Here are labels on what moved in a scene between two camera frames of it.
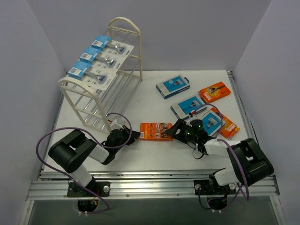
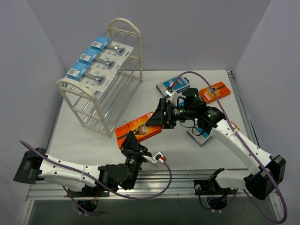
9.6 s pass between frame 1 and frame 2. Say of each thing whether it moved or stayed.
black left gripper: moved
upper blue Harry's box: stayed
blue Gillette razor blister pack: stayed
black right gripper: moved
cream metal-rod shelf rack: stayed
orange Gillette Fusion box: moved
